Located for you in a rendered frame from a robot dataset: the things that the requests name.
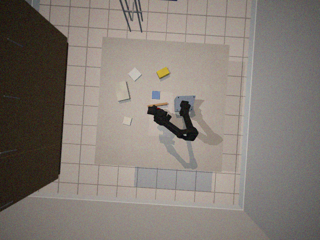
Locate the yellow rectangular block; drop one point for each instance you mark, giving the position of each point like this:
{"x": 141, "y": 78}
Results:
{"x": 163, "y": 72}

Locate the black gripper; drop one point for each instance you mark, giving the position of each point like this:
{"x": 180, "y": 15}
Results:
{"x": 168, "y": 116}

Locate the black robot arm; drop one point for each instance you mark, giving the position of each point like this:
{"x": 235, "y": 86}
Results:
{"x": 160, "y": 118}

